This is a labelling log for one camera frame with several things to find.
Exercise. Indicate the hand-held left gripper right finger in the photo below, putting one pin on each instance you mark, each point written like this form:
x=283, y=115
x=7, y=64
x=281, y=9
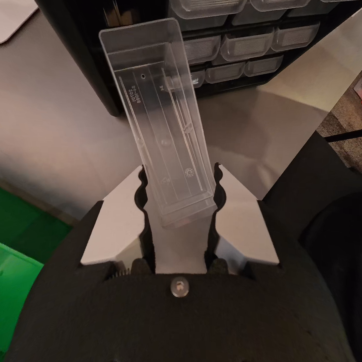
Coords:
x=246, y=232

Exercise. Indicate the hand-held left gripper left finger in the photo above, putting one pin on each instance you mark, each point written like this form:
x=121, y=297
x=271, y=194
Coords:
x=113, y=232

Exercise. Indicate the green plastic bin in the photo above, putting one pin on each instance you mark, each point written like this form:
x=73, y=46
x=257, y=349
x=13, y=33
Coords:
x=19, y=268

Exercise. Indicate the small clear plastic drawer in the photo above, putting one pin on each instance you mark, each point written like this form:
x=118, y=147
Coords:
x=164, y=127

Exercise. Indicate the black drawer cabinet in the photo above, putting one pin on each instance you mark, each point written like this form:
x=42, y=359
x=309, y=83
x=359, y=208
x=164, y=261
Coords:
x=79, y=56

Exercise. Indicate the set of clear cabinet drawers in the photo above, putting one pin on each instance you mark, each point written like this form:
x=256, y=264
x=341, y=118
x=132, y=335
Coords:
x=246, y=45

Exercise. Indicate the person's black clothing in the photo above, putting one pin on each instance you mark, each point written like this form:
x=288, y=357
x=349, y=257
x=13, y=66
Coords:
x=325, y=212

